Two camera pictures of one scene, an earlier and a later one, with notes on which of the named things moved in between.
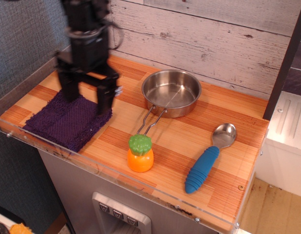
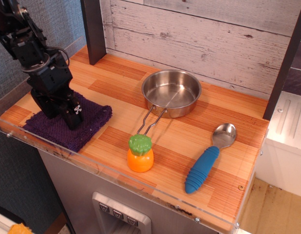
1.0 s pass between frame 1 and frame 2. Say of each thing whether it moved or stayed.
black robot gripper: moved
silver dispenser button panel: stayed
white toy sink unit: stayed
